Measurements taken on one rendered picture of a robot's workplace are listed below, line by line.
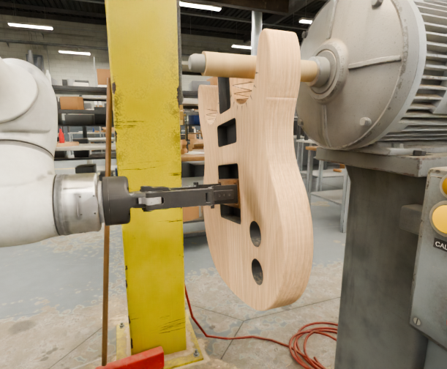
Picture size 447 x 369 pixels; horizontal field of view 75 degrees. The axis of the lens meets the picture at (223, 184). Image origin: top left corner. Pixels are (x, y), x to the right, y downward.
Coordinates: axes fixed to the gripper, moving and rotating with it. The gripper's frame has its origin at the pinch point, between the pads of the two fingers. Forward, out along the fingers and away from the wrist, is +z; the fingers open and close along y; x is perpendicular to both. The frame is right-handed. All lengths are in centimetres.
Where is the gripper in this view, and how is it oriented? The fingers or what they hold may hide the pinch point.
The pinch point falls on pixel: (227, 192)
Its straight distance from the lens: 51.3
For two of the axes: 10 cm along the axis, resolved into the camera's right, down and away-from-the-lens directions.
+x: -0.5, -10.0, -0.4
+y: 3.4, 0.3, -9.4
